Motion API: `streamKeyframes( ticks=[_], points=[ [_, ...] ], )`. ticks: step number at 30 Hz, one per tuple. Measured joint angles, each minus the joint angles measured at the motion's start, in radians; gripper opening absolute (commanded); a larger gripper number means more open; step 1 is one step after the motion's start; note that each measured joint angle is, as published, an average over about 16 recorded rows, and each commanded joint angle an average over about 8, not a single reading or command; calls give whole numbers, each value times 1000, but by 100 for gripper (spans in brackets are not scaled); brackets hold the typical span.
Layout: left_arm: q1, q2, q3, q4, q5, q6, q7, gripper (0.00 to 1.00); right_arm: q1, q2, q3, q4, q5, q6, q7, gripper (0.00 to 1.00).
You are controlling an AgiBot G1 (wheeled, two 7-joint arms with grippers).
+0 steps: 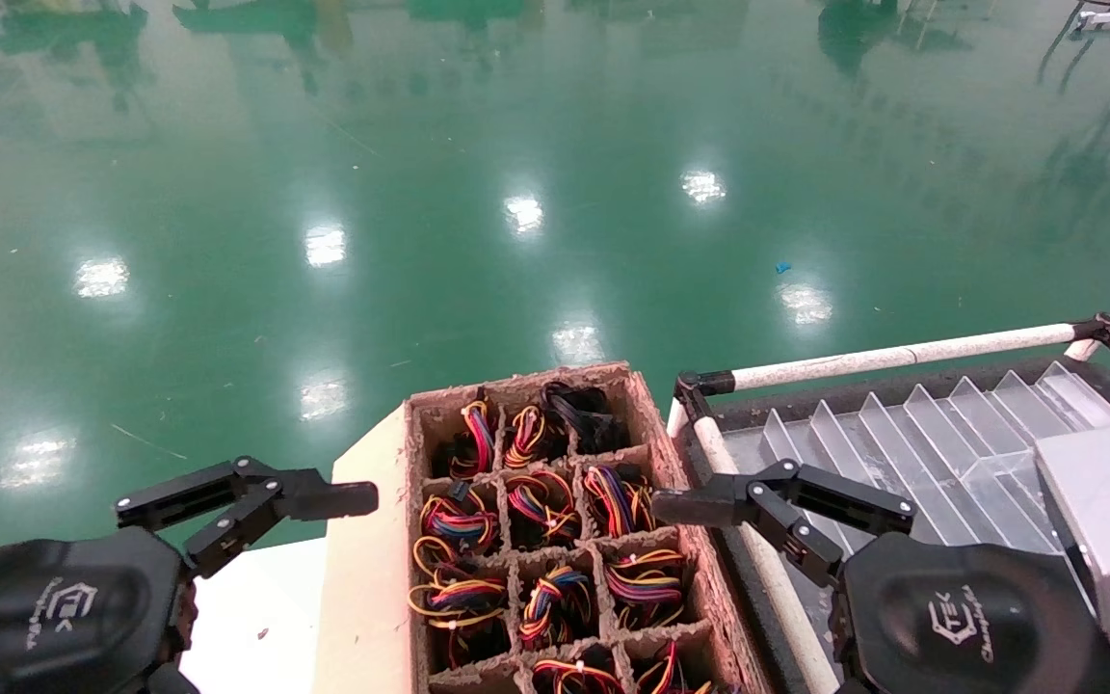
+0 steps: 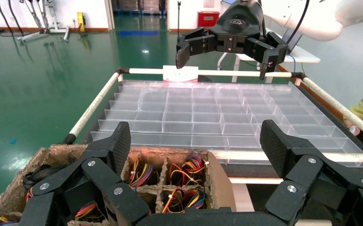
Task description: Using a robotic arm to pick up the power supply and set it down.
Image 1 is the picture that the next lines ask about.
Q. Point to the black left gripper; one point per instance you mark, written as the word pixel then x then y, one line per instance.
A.
pixel 54 617

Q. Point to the beige cardboard sheet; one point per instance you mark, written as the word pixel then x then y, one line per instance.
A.
pixel 362 598

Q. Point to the black pipe corner connector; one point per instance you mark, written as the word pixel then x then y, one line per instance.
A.
pixel 695 387
pixel 1109 333

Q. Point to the clear plastic divider tray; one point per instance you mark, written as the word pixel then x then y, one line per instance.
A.
pixel 940 434

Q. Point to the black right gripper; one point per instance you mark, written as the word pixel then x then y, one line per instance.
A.
pixel 960 617

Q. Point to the brown pulp divider box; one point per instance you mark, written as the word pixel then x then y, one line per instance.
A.
pixel 673 482

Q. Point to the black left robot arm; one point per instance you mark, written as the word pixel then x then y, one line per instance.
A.
pixel 171 682

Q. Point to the long white frame pipe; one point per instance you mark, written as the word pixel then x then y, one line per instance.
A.
pixel 902 355

